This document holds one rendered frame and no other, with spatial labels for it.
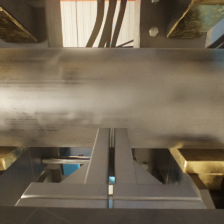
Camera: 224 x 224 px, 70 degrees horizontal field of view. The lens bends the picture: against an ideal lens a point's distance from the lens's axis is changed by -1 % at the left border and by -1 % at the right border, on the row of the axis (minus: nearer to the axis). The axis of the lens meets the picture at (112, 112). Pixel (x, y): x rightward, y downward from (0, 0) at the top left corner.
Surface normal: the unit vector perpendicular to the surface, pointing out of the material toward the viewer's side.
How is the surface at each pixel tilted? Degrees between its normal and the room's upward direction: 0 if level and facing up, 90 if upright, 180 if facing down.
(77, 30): 90
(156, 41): 90
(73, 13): 90
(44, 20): 90
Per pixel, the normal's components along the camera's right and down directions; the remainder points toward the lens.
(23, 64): -0.01, -0.46
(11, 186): 1.00, 0.01
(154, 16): -0.01, 0.27
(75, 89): -0.01, -0.08
